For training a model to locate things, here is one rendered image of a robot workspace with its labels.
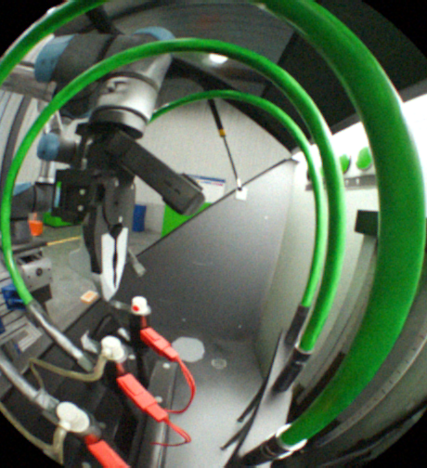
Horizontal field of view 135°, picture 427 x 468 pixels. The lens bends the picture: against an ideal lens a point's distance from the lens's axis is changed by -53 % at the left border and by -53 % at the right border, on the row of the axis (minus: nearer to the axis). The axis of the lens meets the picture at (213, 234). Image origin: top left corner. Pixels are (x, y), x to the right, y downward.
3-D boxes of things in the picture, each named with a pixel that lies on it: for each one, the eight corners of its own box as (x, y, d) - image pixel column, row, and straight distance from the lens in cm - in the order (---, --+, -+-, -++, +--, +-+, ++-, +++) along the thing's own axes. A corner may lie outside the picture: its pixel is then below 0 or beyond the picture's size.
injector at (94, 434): (106, 447, 36) (44, 382, 17) (138, 458, 35) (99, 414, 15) (102, 459, 35) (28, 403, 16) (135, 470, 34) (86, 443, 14)
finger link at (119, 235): (91, 281, 30) (91, 218, 27) (125, 292, 27) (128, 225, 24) (80, 289, 28) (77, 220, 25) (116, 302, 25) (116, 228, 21)
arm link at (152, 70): (122, 49, 36) (170, 59, 35) (95, 101, 30) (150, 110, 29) (131, 18, 30) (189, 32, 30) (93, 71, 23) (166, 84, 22)
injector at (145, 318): (130, 383, 41) (118, 296, 26) (154, 390, 40) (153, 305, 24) (125, 394, 39) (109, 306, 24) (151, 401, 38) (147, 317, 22)
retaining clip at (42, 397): (40, 406, 17) (32, 397, 16) (49, 393, 17) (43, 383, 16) (77, 430, 15) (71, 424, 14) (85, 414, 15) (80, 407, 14)
